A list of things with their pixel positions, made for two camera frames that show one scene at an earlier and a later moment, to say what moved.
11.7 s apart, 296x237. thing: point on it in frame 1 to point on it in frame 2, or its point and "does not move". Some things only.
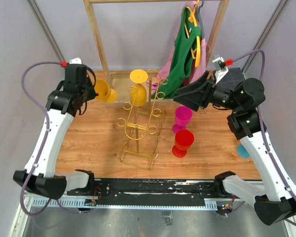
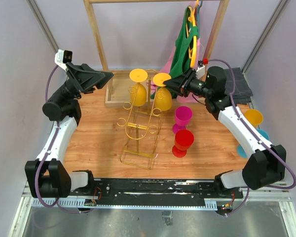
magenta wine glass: [183, 117] does not move
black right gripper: [201, 97] to [182, 81]
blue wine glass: [242, 152] does not move
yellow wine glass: [104, 92] to [163, 98]
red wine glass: [183, 139] does not move
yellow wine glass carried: [138, 94] does not move
